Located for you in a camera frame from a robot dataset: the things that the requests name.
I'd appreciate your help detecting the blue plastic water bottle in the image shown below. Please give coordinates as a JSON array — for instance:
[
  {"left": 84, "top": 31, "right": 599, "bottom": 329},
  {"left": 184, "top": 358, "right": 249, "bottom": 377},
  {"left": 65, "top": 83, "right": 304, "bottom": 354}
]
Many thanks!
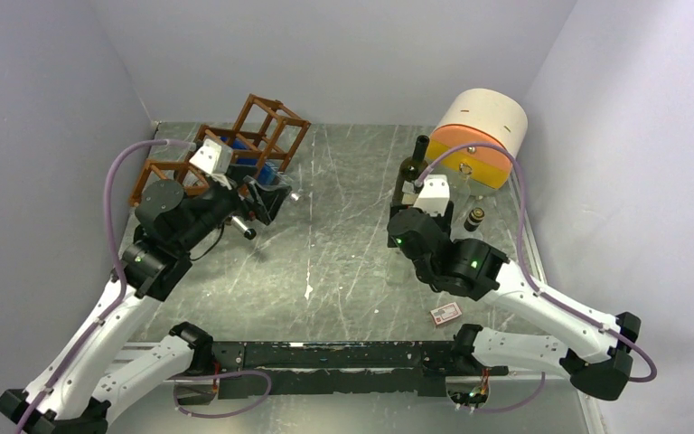
[{"left": 220, "top": 136, "right": 303, "bottom": 203}]

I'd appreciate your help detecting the clear glass bottle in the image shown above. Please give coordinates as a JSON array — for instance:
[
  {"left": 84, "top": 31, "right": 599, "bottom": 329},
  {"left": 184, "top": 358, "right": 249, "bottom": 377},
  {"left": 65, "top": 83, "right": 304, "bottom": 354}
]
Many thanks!
[{"left": 449, "top": 163, "right": 473, "bottom": 221}]

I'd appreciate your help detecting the purple cable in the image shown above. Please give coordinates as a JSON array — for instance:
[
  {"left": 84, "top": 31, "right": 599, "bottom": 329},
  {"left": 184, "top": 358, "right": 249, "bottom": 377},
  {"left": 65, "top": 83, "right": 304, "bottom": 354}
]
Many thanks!
[
  {"left": 14, "top": 138, "right": 273, "bottom": 434},
  {"left": 414, "top": 141, "right": 658, "bottom": 416}
]

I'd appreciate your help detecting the dark small bottle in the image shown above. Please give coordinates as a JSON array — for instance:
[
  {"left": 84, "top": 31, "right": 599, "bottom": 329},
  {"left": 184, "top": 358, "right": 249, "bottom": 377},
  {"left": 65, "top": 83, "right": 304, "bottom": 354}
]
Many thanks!
[{"left": 463, "top": 207, "right": 485, "bottom": 232}]

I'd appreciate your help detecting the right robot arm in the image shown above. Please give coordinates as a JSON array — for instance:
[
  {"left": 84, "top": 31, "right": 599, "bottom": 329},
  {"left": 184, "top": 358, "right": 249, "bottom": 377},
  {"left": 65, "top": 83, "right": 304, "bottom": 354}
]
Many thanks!
[{"left": 387, "top": 208, "right": 642, "bottom": 401}]

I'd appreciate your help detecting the brown wooden wine rack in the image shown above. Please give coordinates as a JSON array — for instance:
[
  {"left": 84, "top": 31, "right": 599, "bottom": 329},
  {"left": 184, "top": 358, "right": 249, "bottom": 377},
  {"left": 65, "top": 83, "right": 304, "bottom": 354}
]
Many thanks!
[{"left": 128, "top": 94, "right": 311, "bottom": 206}]

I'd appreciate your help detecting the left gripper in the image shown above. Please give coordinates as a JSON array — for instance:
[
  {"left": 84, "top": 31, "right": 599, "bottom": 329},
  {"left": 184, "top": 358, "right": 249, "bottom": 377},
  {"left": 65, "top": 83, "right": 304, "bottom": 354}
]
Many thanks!
[{"left": 175, "top": 163, "right": 291, "bottom": 251}]

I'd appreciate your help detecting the green glass wine bottle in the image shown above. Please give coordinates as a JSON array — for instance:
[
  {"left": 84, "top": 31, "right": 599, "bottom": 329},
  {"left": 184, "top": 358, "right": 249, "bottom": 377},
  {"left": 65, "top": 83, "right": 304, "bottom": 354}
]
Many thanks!
[{"left": 229, "top": 215, "right": 257, "bottom": 241}]

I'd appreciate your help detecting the cream orange cylindrical box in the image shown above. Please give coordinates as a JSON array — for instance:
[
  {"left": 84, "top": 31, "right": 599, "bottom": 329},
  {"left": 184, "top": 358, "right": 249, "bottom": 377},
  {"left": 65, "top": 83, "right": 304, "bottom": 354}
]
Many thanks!
[{"left": 426, "top": 88, "right": 528, "bottom": 190}]

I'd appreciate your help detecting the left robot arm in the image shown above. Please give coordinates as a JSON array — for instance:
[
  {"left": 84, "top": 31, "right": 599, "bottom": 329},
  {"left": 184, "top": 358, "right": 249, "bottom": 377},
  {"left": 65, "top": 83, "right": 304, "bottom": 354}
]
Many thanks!
[{"left": 0, "top": 177, "right": 292, "bottom": 433}]

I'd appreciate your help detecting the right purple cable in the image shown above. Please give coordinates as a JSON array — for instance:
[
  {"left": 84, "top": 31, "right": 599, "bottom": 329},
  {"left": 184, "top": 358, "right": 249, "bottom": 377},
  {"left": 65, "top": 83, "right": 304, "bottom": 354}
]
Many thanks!
[{"left": 414, "top": 141, "right": 658, "bottom": 416}]

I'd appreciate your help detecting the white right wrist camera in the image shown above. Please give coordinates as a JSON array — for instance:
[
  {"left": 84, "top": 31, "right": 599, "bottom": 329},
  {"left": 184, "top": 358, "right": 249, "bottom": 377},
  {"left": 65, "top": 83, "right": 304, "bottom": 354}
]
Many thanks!
[{"left": 400, "top": 175, "right": 450, "bottom": 217}]

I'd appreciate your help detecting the small red white box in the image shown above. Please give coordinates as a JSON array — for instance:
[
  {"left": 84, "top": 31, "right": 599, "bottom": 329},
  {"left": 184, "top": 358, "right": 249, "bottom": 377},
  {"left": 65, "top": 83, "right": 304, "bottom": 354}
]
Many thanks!
[{"left": 429, "top": 302, "right": 463, "bottom": 327}]

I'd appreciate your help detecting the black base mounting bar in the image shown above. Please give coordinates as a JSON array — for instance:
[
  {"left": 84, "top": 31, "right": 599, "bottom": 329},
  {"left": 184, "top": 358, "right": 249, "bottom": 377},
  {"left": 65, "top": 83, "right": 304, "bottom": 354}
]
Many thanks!
[{"left": 185, "top": 341, "right": 508, "bottom": 399}]

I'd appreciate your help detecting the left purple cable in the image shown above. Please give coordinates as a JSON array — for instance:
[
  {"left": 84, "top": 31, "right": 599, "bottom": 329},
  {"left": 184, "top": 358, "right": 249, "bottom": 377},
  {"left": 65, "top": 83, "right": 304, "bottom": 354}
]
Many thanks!
[{"left": 14, "top": 138, "right": 273, "bottom": 434}]

